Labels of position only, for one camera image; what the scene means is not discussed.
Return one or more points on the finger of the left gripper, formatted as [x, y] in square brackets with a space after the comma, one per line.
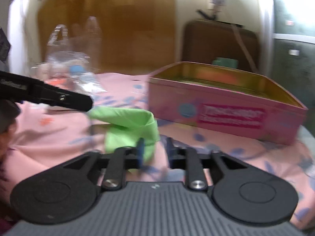
[58, 97]

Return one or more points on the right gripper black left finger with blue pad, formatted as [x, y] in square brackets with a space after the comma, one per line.
[67, 191]

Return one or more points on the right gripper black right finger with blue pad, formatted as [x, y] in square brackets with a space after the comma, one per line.
[238, 190]

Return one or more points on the light green cloth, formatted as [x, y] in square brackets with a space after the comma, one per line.
[112, 128]

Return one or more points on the pink biscuit tin box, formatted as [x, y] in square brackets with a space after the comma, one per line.
[225, 100]

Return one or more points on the person's left hand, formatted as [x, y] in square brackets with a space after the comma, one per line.
[6, 138]

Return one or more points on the white ceramic mug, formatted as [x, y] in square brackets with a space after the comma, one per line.
[41, 71]

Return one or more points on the pink floral bedsheet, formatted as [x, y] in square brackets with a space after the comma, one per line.
[43, 138]

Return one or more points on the clear plastic bag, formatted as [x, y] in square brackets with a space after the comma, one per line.
[73, 61]

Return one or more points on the brown cardboard sheet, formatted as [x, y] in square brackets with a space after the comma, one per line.
[138, 36]

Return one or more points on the teal green mug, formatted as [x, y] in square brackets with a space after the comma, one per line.
[226, 62]

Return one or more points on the dark brown headboard panel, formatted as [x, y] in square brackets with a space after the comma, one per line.
[205, 40]

